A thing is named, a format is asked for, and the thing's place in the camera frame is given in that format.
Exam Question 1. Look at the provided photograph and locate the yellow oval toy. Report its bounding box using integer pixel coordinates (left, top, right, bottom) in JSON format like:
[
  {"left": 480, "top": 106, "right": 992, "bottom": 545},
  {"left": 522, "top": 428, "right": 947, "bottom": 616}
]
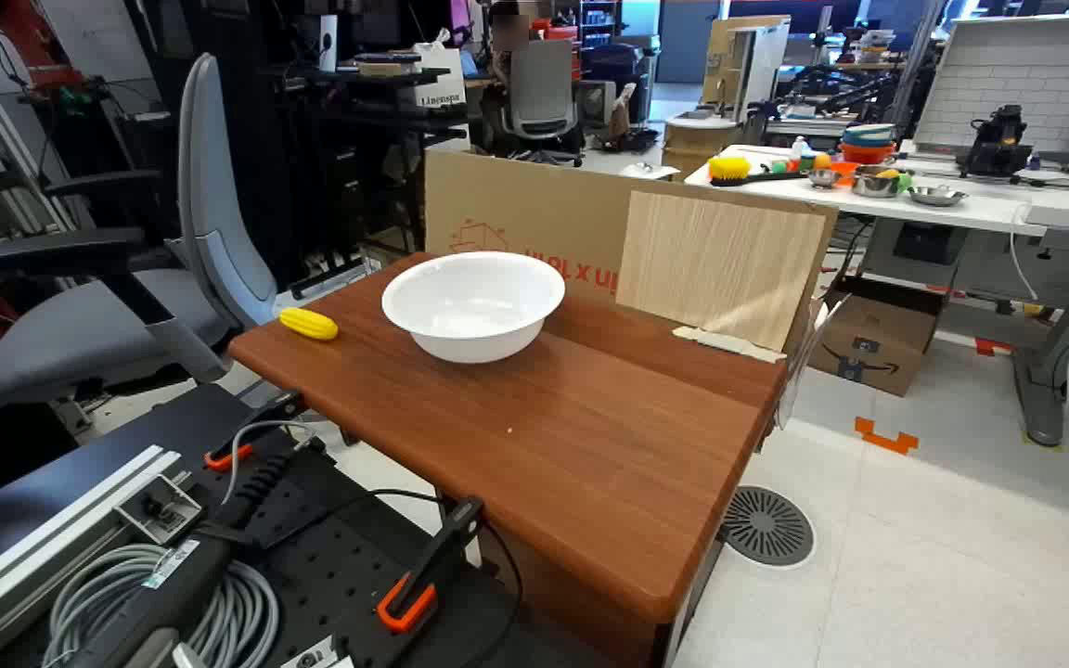
[{"left": 275, "top": 305, "right": 343, "bottom": 344}]

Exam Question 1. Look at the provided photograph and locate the white plastic bowl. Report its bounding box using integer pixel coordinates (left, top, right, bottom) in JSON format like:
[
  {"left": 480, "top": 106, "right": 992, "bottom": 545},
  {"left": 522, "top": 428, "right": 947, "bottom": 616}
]
[{"left": 378, "top": 248, "right": 569, "bottom": 366}]

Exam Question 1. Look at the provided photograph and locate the small metal bowl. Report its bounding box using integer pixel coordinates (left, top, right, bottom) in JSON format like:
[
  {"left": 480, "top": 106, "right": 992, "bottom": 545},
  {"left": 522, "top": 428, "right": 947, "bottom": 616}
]
[{"left": 906, "top": 177, "right": 968, "bottom": 213}]

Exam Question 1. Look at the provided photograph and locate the brown cardboard panel red print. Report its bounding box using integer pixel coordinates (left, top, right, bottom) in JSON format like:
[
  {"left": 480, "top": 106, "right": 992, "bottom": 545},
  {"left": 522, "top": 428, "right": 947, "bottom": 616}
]
[{"left": 421, "top": 137, "right": 843, "bottom": 366}]

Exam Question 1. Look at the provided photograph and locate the light wooden board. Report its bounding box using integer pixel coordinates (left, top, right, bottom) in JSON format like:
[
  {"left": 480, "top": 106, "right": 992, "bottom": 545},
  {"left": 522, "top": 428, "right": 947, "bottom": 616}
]
[{"left": 611, "top": 187, "right": 833, "bottom": 363}]

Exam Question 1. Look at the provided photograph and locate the gray mesh office chair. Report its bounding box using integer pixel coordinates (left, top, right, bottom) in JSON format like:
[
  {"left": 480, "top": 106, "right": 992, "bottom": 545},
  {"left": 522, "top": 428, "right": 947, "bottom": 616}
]
[{"left": 500, "top": 34, "right": 588, "bottom": 158}]

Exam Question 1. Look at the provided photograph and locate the yellow toy on black base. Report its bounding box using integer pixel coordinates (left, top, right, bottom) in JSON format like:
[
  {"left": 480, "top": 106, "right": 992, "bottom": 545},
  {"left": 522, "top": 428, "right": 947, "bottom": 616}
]
[{"left": 707, "top": 148, "right": 759, "bottom": 187}]

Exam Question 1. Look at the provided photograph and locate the round metal floor drain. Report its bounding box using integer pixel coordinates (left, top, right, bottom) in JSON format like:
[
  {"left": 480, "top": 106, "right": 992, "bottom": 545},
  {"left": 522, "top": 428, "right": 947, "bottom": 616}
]
[{"left": 717, "top": 483, "right": 816, "bottom": 570}]

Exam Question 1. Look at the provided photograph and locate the cardboard box with black logo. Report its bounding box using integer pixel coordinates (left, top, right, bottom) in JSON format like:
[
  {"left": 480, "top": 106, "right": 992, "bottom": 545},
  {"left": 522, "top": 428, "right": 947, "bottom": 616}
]
[{"left": 806, "top": 274, "right": 950, "bottom": 401}]

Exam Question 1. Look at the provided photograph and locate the white desk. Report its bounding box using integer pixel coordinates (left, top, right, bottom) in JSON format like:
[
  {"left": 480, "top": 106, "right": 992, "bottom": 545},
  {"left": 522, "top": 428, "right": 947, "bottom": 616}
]
[{"left": 678, "top": 146, "right": 1069, "bottom": 454}]

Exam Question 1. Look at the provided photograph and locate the black device on desk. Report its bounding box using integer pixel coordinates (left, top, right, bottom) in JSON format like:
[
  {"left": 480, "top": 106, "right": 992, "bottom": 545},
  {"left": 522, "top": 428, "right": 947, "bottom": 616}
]
[{"left": 953, "top": 99, "right": 1041, "bottom": 180}]

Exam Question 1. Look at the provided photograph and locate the white pegboard panel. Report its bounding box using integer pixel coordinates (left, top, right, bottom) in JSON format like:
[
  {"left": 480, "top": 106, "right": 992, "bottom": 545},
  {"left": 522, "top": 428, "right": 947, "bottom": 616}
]
[{"left": 912, "top": 10, "right": 1069, "bottom": 158}]

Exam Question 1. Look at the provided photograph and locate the black clamp orange handle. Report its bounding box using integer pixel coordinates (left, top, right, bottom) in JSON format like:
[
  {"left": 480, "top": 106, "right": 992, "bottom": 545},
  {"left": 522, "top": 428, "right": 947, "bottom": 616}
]
[
  {"left": 371, "top": 493, "right": 489, "bottom": 639},
  {"left": 202, "top": 388, "right": 308, "bottom": 475}
]

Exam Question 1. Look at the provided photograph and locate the black ribbed cable connector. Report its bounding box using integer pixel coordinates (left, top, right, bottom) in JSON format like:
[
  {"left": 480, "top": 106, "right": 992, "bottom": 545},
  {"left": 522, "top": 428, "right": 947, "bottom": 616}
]
[{"left": 86, "top": 441, "right": 317, "bottom": 668}]

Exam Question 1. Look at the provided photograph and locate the small aluminium bracket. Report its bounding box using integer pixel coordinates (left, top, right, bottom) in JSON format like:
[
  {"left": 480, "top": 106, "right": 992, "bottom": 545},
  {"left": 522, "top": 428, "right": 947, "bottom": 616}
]
[{"left": 114, "top": 475, "right": 208, "bottom": 549}]

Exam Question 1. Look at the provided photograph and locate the gray coiled cable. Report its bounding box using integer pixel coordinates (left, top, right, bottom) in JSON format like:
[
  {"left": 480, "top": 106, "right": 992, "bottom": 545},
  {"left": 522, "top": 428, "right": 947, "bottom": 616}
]
[{"left": 40, "top": 537, "right": 282, "bottom": 668}]

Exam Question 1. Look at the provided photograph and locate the aluminium profile rail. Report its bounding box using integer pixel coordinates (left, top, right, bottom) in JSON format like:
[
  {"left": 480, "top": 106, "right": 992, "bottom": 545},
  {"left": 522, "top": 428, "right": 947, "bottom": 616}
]
[{"left": 0, "top": 441, "right": 185, "bottom": 644}]

